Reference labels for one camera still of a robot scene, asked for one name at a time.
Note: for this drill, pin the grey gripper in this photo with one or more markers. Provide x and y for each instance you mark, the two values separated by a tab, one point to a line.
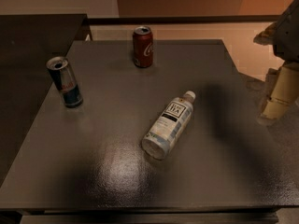
288	34

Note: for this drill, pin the blue label plastic bottle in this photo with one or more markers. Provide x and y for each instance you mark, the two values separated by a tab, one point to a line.
166	130

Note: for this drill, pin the silver blue energy drink can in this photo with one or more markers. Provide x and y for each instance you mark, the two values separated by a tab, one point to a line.
64	79

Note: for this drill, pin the red cola can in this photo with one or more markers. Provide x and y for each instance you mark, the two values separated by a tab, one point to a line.
143	46

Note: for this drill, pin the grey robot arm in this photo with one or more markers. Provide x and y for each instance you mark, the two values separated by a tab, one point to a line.
281	88

